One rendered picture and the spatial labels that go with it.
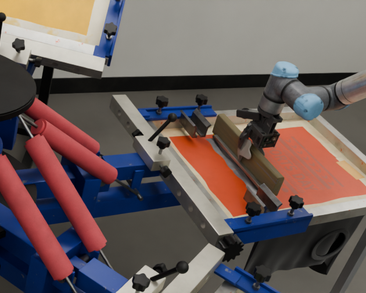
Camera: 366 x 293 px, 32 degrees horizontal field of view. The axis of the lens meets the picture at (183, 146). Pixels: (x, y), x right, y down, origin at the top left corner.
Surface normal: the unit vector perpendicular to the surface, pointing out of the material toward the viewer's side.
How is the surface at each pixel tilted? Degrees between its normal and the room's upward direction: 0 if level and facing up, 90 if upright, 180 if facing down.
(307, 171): 0
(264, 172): 91
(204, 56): 90
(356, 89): 103
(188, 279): 0
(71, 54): 32
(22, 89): 0
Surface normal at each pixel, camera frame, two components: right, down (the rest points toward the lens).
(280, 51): 0.48, 0.59
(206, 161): 0.26, -0.81
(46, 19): 0.22, -0.40
